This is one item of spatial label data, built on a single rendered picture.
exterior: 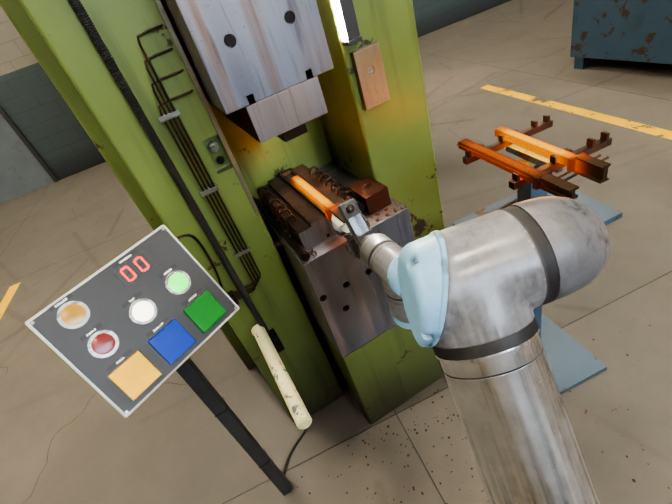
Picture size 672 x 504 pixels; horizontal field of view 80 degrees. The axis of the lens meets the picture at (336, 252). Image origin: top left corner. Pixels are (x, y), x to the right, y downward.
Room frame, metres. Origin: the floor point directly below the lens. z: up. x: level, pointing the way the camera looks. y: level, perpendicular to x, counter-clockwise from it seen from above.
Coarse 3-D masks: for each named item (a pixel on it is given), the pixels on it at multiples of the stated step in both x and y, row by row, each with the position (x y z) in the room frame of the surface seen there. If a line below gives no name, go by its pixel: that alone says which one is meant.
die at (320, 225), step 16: (304, 176) 1.35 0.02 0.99; (272, 192) 1.34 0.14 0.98; (288, 192) 1.27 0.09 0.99; (320, 192) 1.17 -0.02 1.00; (288, 208) 1.18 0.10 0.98; (304, 208) 1.13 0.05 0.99; (320, 208) 1.07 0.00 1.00; (288, 224) 1.10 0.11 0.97; (304, 224) 1.05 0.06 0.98; (320, 224) 1.03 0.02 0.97; (304, 240) 1.01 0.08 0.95; (320, 240) 1.02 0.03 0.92
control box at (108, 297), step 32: (128, 256) 0.83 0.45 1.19; (160, 256) 0.84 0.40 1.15; (192, 256) 0.86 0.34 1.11; (96, 288) 0.76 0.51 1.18; (128, 288) 0.77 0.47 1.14; (160, 288) 0.79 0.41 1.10; (192, 288) 0.81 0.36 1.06; (32, 320) 0.69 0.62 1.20; (96, 320) 0.71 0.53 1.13; (128, 320) 0.72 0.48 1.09; (160, 320) 0.74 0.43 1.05; (224, 320) 0.77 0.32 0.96; (64, 352) 0.65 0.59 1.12; (128, 352) 0.67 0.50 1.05; (192, 352) 0.70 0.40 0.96; (96, 384) 0.62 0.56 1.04; (160, 384) 0.64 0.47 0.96
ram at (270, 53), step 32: (160, 0) 1.22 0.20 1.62; (192, 0) 1.00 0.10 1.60; (224, 0) 1.02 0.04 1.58; (256, 0) 1.04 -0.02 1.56; (288, 0) 1.06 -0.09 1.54; (192, 32) 1.00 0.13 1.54; (224, 32) 1.01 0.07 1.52; (256, 32) 1.03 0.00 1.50; (288, 32) 1.05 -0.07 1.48; (320, 32) 1.07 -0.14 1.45; (192, 64) 1.18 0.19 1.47; (224, 64) 1.01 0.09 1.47; (256, 64) 1.03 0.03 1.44; (288, 64) 1.05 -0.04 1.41; (320, 64) 1.07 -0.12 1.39; (224, 96) 1.00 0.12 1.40; (256, 96) 1.02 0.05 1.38
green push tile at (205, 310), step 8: (200, 296) 0.79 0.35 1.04; (208, 296) 0.79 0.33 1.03; (192, 304) 0.77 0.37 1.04; (200, 304) 0.78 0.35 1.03; (208, 304) 0.78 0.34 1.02; (216, 304) 0.78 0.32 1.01; (184, 312) 0.76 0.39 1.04; (192, 312) 0.76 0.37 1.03; (200, 312) 0.76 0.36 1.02; (208, 312) 0.77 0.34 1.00; (216, 312) 0.77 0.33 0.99; (224, 312) 0.77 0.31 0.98; (192, 320) 0.75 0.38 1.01; (200, 320) 0.75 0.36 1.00; (208, 320) 0.75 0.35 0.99; (216, 320) 0.76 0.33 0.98; (200, 328) 0.74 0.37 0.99; (208, 328) 0.74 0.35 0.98
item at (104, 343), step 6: (96, 336) 0.69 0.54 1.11; (102, 336) 0.69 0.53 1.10; (108, 336) 0.69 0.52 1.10; (96, 342) 0.68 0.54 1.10; (102, 342) 0.68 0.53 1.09; (108, 342) 0.68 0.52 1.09; (114, 342) 0.68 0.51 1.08; (96, 348) 0.67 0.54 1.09; (102, 348) 0.67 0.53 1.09; (108, 348) 0.67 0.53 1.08; (102, 354) 0.66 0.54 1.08
